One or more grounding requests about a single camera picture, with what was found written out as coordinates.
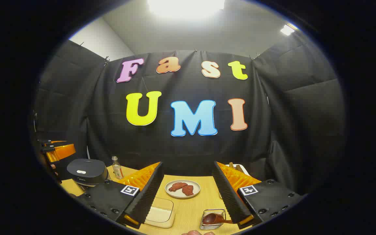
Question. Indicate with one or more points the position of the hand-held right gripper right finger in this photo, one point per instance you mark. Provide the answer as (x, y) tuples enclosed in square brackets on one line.
[(228, 199)]

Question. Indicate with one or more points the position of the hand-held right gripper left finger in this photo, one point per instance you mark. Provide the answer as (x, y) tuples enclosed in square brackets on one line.
[(148, 199)]

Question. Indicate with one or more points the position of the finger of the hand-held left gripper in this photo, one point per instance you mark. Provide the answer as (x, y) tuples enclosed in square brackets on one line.
[(49, 142), (63, 151)]

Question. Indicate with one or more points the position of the dark grey rice cooker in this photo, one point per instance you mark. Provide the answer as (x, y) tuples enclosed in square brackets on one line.
[(86, 171)]

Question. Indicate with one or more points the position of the brown wooden spoon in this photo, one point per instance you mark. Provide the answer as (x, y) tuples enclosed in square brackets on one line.
[(210, 218)]

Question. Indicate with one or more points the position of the white round plate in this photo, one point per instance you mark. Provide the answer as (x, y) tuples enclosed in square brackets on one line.
[(178, 195)]

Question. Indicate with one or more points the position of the red-brown meat piece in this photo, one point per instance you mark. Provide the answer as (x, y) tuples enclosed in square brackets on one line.
[(188, 190), (176, 186)]

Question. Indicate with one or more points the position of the brown toast slice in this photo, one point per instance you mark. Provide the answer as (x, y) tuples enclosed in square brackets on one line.
[(238, 167), (231, 165)]

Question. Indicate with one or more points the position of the white toaster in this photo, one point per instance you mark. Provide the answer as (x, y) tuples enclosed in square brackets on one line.
[(244, 170)]

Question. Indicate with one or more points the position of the small clear glass bottle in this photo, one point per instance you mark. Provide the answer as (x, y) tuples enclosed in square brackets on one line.
[(117, 169)]

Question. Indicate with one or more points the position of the small ceiling light strip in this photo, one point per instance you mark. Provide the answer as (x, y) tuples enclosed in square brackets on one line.
[(287, 30)]

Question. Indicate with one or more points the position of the large ceiling light panel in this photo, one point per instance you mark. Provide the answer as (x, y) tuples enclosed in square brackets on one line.
[(186, 6)]

